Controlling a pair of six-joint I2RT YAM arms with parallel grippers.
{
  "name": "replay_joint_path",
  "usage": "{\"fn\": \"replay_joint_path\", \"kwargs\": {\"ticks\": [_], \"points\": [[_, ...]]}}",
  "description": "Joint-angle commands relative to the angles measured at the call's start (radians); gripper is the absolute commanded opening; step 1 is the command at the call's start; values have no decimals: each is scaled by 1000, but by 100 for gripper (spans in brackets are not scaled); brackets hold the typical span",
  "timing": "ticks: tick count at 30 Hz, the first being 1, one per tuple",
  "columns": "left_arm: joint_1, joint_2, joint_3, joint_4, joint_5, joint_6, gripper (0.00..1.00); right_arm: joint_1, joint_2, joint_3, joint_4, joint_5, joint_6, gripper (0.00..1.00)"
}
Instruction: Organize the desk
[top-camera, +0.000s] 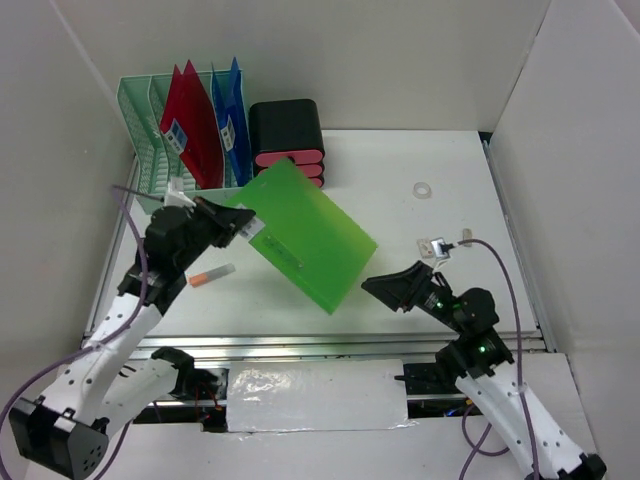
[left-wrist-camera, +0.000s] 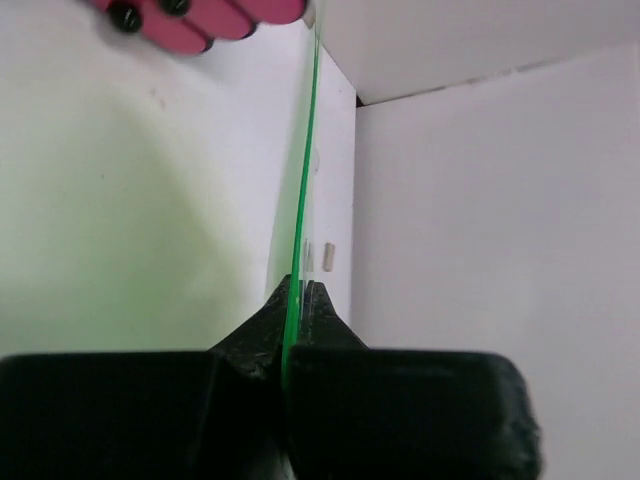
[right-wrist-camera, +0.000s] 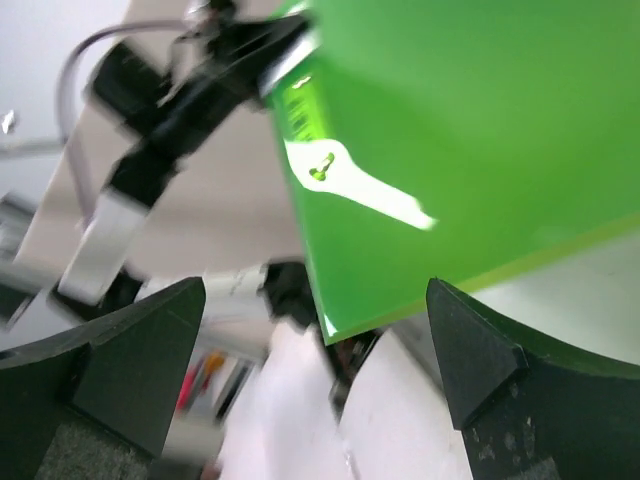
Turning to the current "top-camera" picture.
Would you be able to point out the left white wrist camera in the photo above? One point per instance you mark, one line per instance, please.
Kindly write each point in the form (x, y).
(174, 195)

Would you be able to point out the blue clip file folder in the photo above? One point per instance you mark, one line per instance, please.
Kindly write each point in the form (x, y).
(227, 93)

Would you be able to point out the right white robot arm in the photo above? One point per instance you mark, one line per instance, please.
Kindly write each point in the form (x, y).
(481, 366)

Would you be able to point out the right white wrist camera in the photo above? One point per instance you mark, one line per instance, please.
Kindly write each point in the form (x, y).
(441, 252)

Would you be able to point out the green clip file folder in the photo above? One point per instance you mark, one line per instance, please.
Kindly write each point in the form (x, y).
(304, 234)

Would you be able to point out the clear tape roll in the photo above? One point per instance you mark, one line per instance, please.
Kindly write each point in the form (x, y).
(421, 190)

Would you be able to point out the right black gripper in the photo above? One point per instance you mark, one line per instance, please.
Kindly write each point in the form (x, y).
(402, 288)

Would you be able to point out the mint green file organizer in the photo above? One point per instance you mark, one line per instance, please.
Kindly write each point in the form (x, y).
(142, 101)

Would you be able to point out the orange grey highlighter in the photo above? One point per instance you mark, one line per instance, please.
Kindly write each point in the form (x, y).
(211, 275)

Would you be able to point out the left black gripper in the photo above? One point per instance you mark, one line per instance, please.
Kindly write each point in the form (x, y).
(228, 222)

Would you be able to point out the aluminium rail frame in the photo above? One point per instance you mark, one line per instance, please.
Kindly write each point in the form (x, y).
(256, 313)

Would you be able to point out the red clip file folder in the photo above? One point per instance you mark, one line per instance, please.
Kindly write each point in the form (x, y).
(189, 125)

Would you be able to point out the white foil covered panel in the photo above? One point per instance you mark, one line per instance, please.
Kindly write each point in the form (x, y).
(340, 395)

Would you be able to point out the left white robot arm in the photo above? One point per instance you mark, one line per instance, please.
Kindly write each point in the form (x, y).
(68, 426)

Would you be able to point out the black pink drawer unit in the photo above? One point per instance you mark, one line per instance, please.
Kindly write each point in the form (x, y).
(287, 129)

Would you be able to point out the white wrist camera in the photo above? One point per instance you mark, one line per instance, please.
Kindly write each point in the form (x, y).
(441, 252)
(174, 195)

